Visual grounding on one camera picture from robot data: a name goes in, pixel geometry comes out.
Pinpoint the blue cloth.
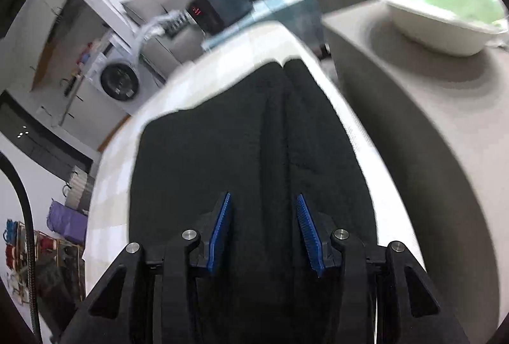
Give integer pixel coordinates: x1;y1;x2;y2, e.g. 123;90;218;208
201;0;323;50

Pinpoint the black cable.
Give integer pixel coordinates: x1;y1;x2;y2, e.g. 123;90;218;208
0;151;42;342

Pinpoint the white cable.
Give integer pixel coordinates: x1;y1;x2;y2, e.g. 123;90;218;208
133;10;187;50

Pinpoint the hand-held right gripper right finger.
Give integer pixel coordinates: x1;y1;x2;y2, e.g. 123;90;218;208
296;193;470;344

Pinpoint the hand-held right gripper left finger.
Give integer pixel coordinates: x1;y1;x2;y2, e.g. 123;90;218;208
59;192;233;344

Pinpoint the white basin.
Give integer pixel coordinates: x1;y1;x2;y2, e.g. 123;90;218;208
364;0;509;57

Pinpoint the purple bag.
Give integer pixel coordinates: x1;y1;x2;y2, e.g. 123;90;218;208
48;200;88;247

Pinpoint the black knit sweater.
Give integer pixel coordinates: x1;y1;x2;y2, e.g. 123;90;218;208
129;60;378;344

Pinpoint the wooden shoe rack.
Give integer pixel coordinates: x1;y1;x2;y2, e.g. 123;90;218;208
0;221;86;313

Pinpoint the black device with red display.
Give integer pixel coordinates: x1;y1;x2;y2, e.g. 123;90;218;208
189;0;255;36

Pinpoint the beige checkered tablecloth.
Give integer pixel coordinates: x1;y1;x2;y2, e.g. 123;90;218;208
85;20;428;303

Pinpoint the white washing machine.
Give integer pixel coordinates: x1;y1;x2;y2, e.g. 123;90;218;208
85;30;160;116

